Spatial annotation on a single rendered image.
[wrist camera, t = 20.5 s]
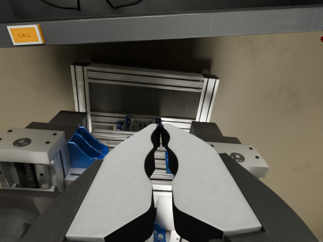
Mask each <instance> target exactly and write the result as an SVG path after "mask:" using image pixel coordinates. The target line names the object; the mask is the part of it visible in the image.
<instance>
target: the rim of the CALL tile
mask: <svg viewBox="0 0 323 242"><path fill-rule="evenodd" d="M29 27H34V28H35V30H36V33H37V36H38V39H39V41H36V42H18V43H15V41H14V38H13V36H12V33H11V31H10V29H12V28H29ZM7 28H8V31H9V33H10V36H11V39H12V42H13V44H14V45H28V44H43V41H42V38H41V34H40V31H39V28H38V25H37V24H35V25H17V26H7Z"/></svg>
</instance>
